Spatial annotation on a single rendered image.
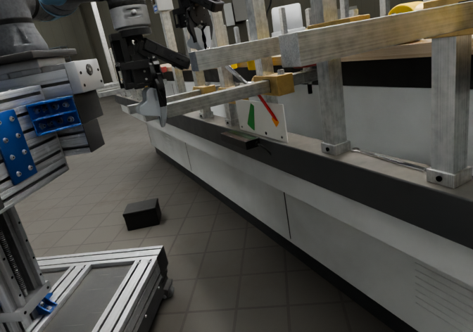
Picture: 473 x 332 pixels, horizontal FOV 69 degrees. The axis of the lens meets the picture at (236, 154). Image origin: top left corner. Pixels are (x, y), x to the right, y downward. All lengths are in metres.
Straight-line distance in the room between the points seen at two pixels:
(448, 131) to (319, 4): 0.33
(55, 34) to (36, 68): 13.02
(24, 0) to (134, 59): 0.55
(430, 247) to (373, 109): 0.40
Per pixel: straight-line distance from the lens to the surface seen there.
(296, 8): 7.28
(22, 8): 1.23
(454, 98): 0.57
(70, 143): 1.16
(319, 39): 0.33
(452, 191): 0.60
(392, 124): 0.93
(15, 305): 1.22
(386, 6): 2.05
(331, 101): 0.74
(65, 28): 13.98
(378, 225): 0.78
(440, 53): 0.57
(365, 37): 0.37
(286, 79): 0.88
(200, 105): 0.81
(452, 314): 1.09
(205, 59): 0.54
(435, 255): 0.72
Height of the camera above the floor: 0.96
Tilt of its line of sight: 18 degrees down
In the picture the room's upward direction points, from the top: 10 degrees counter-clockwise
